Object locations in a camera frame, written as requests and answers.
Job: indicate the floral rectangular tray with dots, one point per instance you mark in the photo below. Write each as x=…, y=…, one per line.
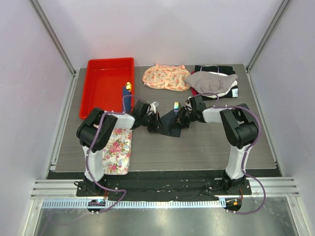
x=116, y=154

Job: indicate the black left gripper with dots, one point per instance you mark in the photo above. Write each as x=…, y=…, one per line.
x=157, y=122

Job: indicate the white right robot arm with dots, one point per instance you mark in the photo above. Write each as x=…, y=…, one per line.
x=242, y=130

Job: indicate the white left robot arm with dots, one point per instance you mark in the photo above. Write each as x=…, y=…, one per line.
x=96, y=130

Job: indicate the grey cloth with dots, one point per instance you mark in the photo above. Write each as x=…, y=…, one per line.
x=207, y=82

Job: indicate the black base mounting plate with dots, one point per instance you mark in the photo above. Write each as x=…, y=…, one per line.
x=156, y=186

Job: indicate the white slotted cable duct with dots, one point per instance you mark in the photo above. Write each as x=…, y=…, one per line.
x=98, y=203

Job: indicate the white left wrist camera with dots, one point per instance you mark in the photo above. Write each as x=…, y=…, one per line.
x=153, y=107

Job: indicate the red plastic bin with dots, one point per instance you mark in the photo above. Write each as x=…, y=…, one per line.
x=104, y=83

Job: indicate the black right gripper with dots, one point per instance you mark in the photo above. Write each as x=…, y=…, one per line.
x=180, y=119

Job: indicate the orange patterned cloth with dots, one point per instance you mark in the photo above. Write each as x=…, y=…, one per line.
x=166, y=77

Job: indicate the white cloth with print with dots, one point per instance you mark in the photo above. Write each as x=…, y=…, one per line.
x=232, y=92

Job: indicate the black cloth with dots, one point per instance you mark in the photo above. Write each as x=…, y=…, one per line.
x=227, y=70

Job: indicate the iridescent rainbow fork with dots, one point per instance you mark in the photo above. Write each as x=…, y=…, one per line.
x=176, y=107

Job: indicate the dark navy paper napkin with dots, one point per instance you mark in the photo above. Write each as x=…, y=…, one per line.
x=165, y=125

